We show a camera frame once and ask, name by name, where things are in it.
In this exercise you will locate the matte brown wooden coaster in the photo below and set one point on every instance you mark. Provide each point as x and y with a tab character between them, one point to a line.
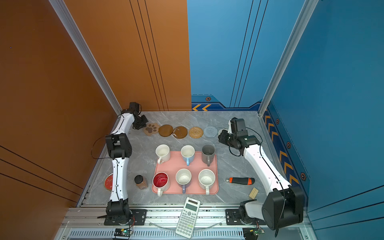
165	130

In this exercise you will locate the grey mug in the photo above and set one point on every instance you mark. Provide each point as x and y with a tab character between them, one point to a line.
208	153

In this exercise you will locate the red round tin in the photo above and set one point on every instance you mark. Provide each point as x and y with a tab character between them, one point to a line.
108	183

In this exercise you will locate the glossy brown wooden coaster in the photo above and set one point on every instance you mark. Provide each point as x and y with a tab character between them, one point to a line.
180	132

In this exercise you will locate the left circuit board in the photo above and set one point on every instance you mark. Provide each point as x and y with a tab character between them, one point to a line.
122	234

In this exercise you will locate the cream mug front right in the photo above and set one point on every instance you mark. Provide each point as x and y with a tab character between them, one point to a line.
207	179

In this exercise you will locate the woven rattan coaster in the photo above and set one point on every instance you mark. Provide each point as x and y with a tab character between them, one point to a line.
196	132

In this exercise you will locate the spice jar black lid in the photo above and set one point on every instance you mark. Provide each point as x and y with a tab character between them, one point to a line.
141	182

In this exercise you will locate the aluminium frame post left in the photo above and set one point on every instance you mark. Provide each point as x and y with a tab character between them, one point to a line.
74	32

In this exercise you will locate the light blue mug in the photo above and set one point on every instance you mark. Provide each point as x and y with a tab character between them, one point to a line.
188	154

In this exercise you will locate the cork paw print coaster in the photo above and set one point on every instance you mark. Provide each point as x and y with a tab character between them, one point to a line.
151	129

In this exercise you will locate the aluminium frame post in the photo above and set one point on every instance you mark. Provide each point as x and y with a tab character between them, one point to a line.
295	36
74	32

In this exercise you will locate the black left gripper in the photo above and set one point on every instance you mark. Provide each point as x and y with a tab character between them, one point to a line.
144	121

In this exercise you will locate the aluminium frame post right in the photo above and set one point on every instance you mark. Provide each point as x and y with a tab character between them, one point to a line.
295	36

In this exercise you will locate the pink tray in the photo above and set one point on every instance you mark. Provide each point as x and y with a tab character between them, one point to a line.
176	163

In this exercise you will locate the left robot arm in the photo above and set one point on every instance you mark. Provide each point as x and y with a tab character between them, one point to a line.
119	150

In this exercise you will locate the red inside mug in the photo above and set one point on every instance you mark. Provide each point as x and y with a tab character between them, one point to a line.
161	182

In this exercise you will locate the light blue rope coaster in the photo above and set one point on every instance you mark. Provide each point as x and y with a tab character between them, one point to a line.
210	132

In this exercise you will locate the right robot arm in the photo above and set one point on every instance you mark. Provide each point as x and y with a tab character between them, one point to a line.
284	205

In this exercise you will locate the white calculator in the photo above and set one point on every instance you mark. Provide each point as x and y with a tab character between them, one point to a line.
188	217

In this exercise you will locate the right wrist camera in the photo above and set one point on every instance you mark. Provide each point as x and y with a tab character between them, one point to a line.
230	127

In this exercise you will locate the small wooden block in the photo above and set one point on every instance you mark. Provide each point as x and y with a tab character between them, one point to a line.
254	193

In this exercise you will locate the right circuit board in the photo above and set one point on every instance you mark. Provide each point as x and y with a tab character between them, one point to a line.
252	233

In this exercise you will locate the orange black utility knife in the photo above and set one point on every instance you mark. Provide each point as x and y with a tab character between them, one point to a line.
241	181

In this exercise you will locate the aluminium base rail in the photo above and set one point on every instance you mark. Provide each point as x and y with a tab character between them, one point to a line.
175	222

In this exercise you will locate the white mug purple handle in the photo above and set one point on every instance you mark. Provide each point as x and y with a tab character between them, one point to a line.
183	178

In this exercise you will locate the circuit board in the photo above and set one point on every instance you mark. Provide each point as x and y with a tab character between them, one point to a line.
252	233
122	234

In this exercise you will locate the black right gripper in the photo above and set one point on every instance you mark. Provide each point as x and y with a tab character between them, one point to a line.
222	138

